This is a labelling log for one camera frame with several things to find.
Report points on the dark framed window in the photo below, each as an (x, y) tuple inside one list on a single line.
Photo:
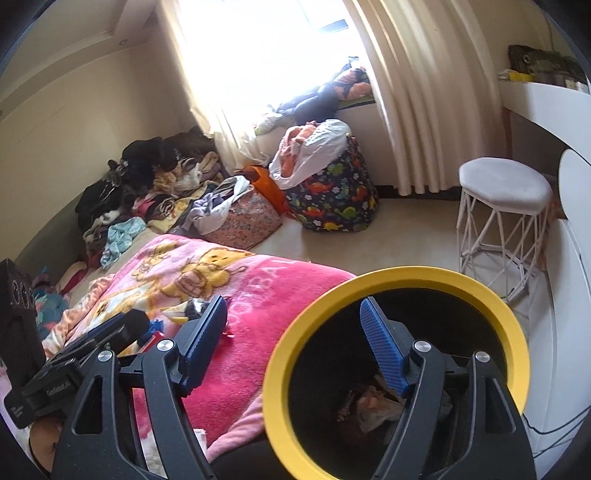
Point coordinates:
[(277, 46)]

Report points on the dinosaur print laundry basket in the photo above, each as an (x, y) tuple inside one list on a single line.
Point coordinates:
[(341, 196)]

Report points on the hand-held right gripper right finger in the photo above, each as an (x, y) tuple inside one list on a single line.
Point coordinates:
[(383, 353)]

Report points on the dark cloth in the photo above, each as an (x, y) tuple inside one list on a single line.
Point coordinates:
[(235, 459)]

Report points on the bed with grey headboard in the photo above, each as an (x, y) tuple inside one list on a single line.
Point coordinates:
[(51, 240)]

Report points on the white liner bag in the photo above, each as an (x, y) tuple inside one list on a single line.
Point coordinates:
[(321, 145)]

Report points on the pink red folded cloth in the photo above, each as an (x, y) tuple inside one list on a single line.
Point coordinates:
[(74, 273)]

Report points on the yellow rimmed black trash bin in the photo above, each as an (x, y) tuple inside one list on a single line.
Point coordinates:
[(323, 295)]

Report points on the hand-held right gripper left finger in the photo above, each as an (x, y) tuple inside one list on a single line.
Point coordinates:
[(203, 344)]

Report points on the large pile of mixed clothes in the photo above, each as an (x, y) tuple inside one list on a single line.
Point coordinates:
[(143, 157)]

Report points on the clear plastic bag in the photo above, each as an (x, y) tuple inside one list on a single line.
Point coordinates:
[(375, 406)]

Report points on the light blue cloth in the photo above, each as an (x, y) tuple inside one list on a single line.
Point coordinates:
[(122, 235)]

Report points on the dark snack wrapper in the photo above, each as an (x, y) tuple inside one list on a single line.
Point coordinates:
[(345, 406)]

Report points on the white lavender cloth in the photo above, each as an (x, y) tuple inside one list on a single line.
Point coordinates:
[(212, 207)]

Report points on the white vanity desk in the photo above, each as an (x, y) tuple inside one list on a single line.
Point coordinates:
[(545, 104)]

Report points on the small yellow box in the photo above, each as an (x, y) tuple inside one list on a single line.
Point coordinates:
[(512, 74)]

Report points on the pink printed blanket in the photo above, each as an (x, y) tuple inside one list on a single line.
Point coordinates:
[(258, 295)]

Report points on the person's left hand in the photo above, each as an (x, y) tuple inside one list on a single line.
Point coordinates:
[(44, 441)]

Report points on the orange pink clothes bundle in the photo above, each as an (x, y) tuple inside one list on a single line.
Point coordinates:
[(295, 138)]

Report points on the orange bag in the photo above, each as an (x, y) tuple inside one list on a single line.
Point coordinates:
[(268, 184)]

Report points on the floral fabric bag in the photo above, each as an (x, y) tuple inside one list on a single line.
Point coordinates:
[(244, 222)]

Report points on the cream curtain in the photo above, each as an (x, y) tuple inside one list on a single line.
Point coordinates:
[(226, 138), (415, 92)]

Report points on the teal patterned cloth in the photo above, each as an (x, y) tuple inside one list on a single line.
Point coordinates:
[(46, 304)]

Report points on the white bay window ledge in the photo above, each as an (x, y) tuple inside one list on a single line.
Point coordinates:
[(364, 136)]

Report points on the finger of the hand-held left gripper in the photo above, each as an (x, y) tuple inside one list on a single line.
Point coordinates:
[(134, 323), (99, 330)]

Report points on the white chest of drawers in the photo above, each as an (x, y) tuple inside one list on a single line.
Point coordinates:
[(572, 277)]

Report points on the blue yellow snack wrapper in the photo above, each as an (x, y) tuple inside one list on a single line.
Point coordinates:
[(184, 311)]

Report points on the heap of navy orange clothes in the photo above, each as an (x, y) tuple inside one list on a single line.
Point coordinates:
[(318, 99)]

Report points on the dark camouflage cosmetic bag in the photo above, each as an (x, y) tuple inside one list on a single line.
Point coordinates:
[(531, 57)]

